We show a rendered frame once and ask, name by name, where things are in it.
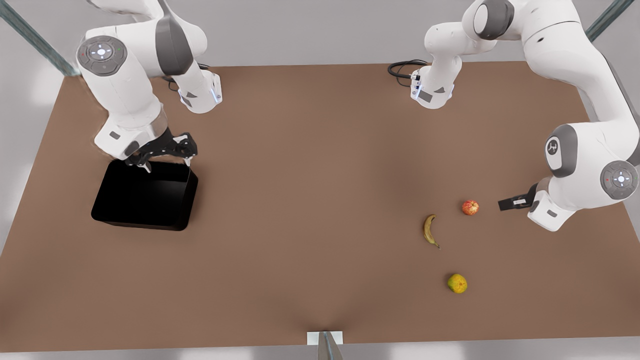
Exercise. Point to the yellow-green pear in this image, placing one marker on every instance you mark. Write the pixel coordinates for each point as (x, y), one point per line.
(457, 283)

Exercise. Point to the yellow banana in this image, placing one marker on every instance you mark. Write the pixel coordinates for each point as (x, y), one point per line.
(429, 230)

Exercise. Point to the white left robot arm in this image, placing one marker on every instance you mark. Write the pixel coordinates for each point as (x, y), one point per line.
(575, 60)

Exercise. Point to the red apple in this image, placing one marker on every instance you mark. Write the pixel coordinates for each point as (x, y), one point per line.
(470, 207)

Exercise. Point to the silver frame post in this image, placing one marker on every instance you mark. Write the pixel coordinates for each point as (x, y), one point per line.
(327, 346)
(35, 37)
(607, 17)

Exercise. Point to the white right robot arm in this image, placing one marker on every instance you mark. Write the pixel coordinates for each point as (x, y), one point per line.
(125, 85)

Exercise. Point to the black storage box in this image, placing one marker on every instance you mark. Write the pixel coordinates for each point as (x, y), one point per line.
(145, 200)

